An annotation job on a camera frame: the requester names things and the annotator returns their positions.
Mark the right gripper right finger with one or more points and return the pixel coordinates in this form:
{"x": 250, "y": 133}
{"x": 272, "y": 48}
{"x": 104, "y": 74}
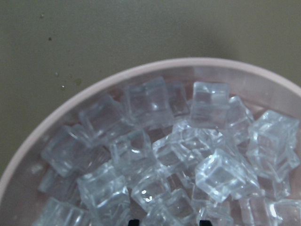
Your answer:
{"x": 205, "y": 223}

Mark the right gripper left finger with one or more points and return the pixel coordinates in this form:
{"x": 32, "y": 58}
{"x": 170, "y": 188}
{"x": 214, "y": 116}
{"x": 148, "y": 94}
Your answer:
{"x": 133, "y": 222}

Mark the pink bowl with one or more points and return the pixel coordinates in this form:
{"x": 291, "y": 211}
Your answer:
{"x": 20, "y": 201}

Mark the clear ice cubes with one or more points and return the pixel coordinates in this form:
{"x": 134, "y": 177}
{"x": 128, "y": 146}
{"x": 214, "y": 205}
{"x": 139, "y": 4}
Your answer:
{"x": 156, "y": 156}

